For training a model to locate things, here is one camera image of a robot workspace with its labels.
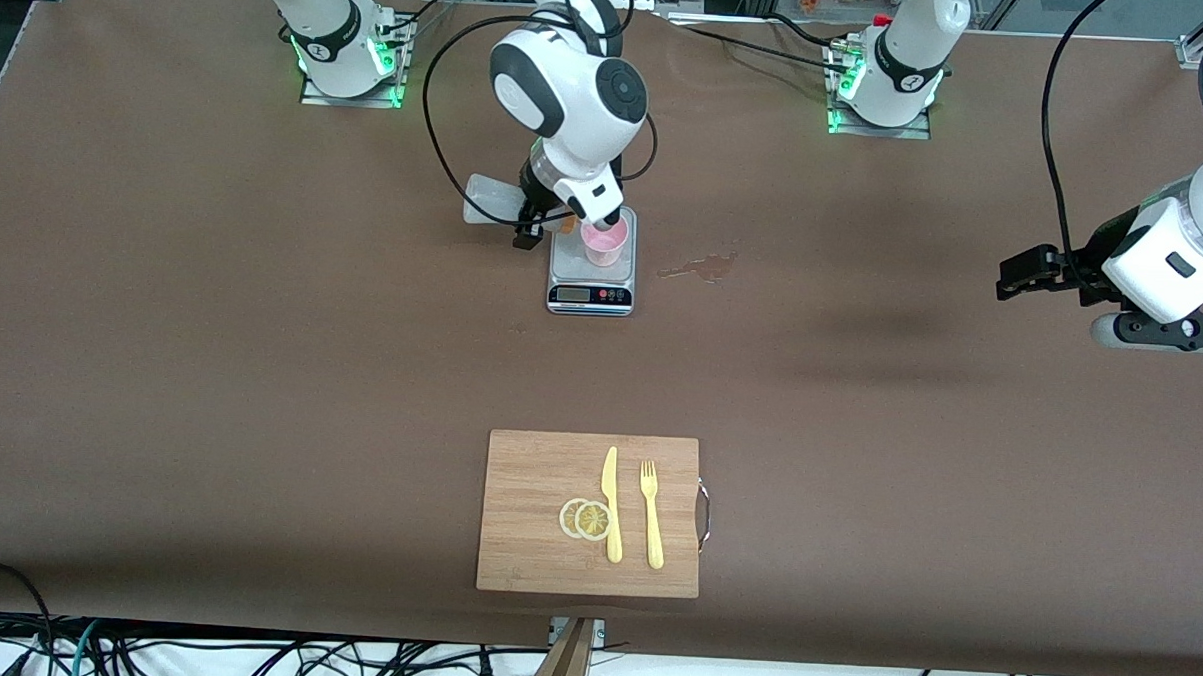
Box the black floor cable loop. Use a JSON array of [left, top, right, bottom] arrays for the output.
[[0, 560, 59, 676]]

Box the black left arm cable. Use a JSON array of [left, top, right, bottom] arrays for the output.
[[1035, 0, 1117, 259]]

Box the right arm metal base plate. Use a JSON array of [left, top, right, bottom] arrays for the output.
[[299, 12, 410, 110]]

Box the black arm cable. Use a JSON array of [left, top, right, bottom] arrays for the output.
[[1035, 0, 1117, 259], [418, 2, 666, 217]]

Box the black cable on table cover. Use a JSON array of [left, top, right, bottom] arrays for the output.
[[659, 15, 854, 76]]

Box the lemon slice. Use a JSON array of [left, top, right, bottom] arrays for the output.
[[557, 498, 597, 540], [573, 500, 614, 542]]

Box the brown table cover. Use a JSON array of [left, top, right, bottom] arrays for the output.
[[0, 0, 1203, 676]]

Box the wooden post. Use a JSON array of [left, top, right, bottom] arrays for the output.
[[525, 616, 598, 676]]

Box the pink plastic cup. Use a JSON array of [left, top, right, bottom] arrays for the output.
[[578, 217, 632, 270]]

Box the teal floor cable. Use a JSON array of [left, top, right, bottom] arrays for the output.
[[67, 618, 102, 676]]

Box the wooden cutting board metal handle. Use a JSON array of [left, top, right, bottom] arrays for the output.
[[476, 429, 715, 600]]

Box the small metal bracket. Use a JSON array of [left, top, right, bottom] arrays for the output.
[[549, 616, 608, 647]]

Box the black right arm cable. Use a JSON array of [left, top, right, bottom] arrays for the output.
[[418, 2, 666, 217]]

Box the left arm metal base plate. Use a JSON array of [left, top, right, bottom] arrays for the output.
[[827, 36, 935, 140]]

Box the silver digital kitchen scale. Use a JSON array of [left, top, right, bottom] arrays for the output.
[[546, 203, 638, 318]]

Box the yellow plastic fork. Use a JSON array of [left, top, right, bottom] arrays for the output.
[[636, 459, 669, 570]]

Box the yellow plastic knife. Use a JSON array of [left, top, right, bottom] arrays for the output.
[[599, 445, 627, 565]]

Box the clear sauce bottle orange cap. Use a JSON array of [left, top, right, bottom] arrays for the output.
[[462, 173, 580, 234]]

